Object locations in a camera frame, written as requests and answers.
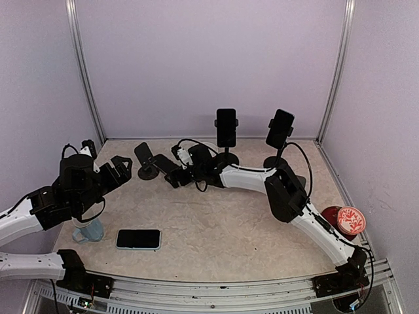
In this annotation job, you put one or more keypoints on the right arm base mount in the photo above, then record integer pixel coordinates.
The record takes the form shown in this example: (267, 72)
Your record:
(340, 281)

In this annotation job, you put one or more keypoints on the aluminium frame post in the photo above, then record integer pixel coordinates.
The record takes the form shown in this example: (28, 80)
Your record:
(72, 17)
(338, 71)

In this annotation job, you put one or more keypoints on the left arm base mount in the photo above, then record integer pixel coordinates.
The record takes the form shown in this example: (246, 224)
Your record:
(85, 283)

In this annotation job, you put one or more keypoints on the dark red saucer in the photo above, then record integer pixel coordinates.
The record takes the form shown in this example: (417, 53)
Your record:
(330, 214)

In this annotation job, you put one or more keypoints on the black pole phone stand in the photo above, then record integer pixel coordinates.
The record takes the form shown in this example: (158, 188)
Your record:
(272, 161)
(227, 157)

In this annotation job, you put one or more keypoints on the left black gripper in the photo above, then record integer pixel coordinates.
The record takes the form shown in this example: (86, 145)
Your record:
(124, 174)

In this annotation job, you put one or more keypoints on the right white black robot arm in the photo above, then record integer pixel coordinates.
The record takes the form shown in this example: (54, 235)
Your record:
(287, 198)

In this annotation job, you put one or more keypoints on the light blue mug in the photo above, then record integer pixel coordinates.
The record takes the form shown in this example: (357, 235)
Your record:
(87, 231)

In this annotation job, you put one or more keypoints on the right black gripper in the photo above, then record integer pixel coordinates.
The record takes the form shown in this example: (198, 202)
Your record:
(183, 180)

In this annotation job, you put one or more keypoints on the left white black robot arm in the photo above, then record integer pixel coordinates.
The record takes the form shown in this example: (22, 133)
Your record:
(37, 211)

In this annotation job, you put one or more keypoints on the blue cased bottom phone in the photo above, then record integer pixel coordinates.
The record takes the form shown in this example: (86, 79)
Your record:
(139, 239)

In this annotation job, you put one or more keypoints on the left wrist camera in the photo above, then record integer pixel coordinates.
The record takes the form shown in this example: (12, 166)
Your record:
(88, 148)

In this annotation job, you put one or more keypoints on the black teal phone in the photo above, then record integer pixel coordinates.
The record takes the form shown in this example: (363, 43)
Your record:
(226, 124)

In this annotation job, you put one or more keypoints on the red patterned bowl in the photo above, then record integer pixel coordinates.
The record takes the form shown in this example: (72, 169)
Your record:
(351, 221)

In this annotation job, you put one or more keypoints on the right aluminium frame post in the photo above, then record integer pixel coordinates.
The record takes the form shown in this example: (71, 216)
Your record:
(338, 71)

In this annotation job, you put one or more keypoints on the left aluminium frame post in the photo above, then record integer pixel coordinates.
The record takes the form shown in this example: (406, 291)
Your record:
(72, 17)

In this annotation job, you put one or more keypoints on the orange white bowl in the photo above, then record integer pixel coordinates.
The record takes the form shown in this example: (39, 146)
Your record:
(209, 145)

